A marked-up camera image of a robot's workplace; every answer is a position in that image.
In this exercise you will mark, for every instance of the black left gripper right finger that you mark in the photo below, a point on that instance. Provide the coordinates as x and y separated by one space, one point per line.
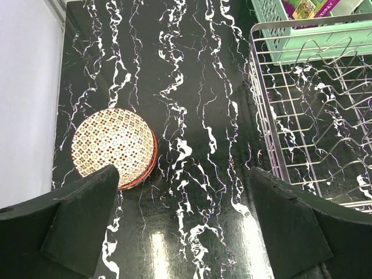
307 236

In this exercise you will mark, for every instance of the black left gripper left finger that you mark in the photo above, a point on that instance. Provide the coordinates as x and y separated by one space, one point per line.
59 234

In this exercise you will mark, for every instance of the red patterned bowl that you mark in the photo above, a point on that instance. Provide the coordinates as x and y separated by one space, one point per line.
118 137

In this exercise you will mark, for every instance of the green plastic file organizer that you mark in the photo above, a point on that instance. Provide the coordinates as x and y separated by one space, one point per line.
278 40

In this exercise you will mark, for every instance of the purple illustrated book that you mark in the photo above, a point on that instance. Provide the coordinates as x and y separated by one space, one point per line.
308 9

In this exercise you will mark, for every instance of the metal wire dish rack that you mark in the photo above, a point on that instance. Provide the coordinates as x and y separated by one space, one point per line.
315 119

